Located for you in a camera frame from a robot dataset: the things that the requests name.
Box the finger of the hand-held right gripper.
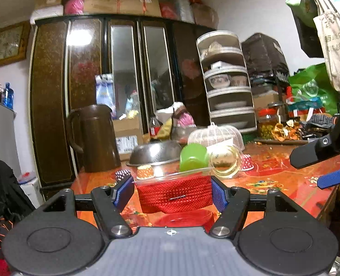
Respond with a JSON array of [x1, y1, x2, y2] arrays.
[[290, 134, 340, 170], [317, 167, 340, 189]]

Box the red textured cup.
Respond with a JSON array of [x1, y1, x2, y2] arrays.
[[136, 175, 215, 233]]

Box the green plastic cup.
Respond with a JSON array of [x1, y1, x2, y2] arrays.
[[179, 144, 210, 173]]

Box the glass pickle jar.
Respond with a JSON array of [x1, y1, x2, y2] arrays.
[[257, 109, 277, 140]]

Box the pink bag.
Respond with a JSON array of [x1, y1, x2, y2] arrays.
[[64, 0, 86, 15]]

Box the clear plastic lid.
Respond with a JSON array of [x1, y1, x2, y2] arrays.
[[133, 167, 211, 186]]

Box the black backpack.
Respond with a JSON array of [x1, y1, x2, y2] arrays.
[[0, 160, 36, 223]]

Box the red capped soda bottle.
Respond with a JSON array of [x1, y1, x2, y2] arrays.
[[149, 117, 162, 140]]

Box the small cardboard box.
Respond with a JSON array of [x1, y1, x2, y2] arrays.
[[112, 117, 144, 153]]

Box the brown plastic pitcher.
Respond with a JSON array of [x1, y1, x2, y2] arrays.
[[66, 104, 122, 173]]

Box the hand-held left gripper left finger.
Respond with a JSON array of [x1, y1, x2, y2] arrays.
[[40, 175, 136, 238]]

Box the dark dotted paper cup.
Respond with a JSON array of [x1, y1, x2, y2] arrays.
[[115, 170, 132, 182]]

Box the metal bowl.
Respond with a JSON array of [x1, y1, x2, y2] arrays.
[[126, 139, 182, 167]]

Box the green plastic bag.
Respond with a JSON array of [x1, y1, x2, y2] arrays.
[[287, 63, 340, 116]]

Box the blue bottle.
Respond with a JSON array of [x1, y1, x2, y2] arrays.
[[3, 82, 15, 109]]

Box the framed wall picture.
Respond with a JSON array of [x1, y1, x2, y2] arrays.
[[0, 21, 32, 70]]

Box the dark brown storage bag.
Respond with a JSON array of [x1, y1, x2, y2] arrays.
[[241, 33, 290, 79]]

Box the long cardboard box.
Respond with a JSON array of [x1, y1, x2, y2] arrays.
[[83, 0, 162, 18]]

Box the clear tiered dish rack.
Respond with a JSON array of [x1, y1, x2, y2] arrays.
[[195, 30, 258, 134]]

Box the beige canvas tote bag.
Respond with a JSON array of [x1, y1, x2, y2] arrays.
[[307, 0, 340, 94]]

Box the orange patterned paper cup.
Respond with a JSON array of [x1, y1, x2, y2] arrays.
[[137, 164, 155, 180]]

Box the white storage box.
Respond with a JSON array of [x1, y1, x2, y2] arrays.
[[17, 175, 42, 208]]

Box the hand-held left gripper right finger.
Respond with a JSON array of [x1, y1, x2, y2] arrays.
[[210, 175, 300, 238]]

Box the dark brown wardrobe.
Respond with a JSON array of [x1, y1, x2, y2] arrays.
[[29, 13, 218, 194]]

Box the clear glass cup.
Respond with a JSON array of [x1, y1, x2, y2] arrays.
[[208, 145, 243, 179]]

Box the red striped paper cup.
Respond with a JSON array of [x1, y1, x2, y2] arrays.
[[240, 154, 255, 171]]

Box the dried orange peels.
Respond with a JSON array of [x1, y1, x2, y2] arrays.
[[272, 121, 303, 142]]

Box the white mesh food cover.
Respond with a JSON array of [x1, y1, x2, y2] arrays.
[[187, 122, 244, 152]]

